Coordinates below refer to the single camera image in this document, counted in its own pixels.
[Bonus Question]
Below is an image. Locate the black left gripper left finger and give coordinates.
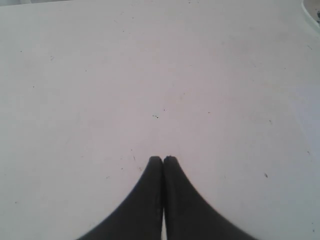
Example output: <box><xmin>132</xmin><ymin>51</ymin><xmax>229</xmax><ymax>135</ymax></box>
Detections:
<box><xmin>80</xmin><ymin>156</ymin><xmax>164</xmax><ymax>240</ymax></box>

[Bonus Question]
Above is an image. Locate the white plate with blue paint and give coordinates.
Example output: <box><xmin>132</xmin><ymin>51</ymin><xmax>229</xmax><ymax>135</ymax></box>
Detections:
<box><xmin>301</xmin><ymin>0</ymin><xmax>320</xmax><ymax>29</ymax></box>

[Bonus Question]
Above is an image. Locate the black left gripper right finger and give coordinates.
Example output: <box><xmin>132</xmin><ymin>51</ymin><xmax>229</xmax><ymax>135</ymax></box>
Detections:
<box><xmin>163</xmin><ymin>156</ymin><xmax>254</xmax><ymax>240</ymax></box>

